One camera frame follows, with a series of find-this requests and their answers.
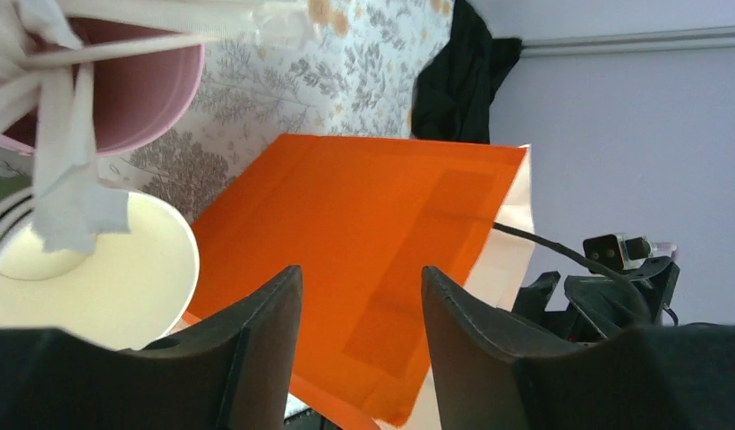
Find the stack of green cups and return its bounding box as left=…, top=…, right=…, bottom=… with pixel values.
left=0, top=176, right=200, bottom=349

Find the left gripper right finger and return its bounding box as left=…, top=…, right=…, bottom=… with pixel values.
left=422, top=266, right=735, bottom=429

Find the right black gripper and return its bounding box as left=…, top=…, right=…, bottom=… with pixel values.
left=512, top=256, right=680, bottom=344

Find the black cloth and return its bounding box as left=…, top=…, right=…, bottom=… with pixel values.
left=411, top=1, right=523, bottom=144

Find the floral tablecloth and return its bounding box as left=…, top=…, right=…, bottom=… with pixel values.
left=0, top=0, right=457, bottom=224

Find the orange paper bag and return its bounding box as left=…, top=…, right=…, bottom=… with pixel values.
left=189, top=134, right=534, bottom=429

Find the pink straw holder cup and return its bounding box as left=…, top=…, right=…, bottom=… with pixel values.
left=0, top=0, right=320, bottom=256

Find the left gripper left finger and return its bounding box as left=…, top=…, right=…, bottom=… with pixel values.
left=0, top=266, right=303, bottom=429

